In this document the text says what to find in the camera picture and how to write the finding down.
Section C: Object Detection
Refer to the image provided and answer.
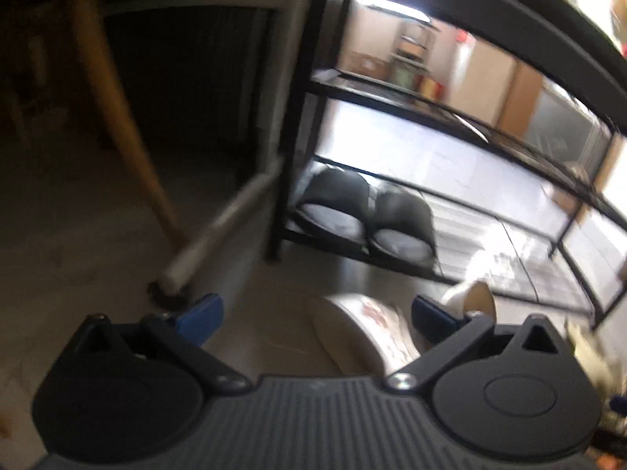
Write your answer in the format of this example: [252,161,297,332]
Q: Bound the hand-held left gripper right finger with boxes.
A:
[384,295,571,391]

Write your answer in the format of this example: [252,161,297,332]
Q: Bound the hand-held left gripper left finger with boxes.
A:
[73,294,248,395]

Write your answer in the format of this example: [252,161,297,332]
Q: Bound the embroidered cream shoe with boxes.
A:
[440,279,499,320]
[310,293,428,379]

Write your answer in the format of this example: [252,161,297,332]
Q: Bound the black metal shoe rack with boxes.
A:
[266,0,627,331]

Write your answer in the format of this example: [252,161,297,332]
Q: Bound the grey slipper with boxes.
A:
[368,187,438,264]
[293,166,374,246]

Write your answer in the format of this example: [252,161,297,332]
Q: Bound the wooden chair leg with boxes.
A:
[63,0,191,251]

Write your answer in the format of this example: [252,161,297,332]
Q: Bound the wooden door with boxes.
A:
[497,56,545,134]

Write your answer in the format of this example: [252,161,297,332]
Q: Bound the cardboard boxes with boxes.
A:
[342,52,389,75]

